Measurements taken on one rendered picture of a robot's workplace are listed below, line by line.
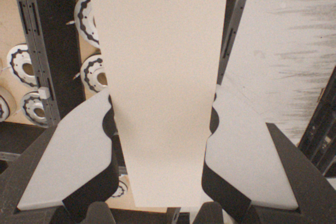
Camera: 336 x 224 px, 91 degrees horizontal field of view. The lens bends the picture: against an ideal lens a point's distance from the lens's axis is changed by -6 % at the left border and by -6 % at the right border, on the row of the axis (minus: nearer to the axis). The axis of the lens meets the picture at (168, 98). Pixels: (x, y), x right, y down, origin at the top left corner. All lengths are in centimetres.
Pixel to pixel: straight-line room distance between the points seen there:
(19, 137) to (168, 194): 47
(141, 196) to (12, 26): 42
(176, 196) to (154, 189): 2
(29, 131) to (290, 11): 76
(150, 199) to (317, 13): 59
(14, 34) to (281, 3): 62
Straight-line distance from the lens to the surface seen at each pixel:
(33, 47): 34
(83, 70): 40
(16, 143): 56
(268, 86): 64
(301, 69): 67
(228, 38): 30
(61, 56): 37
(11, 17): 48
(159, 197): 18
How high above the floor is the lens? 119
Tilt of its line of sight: 60 degrees down
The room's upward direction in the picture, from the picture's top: 179 degrees counter-clockwise
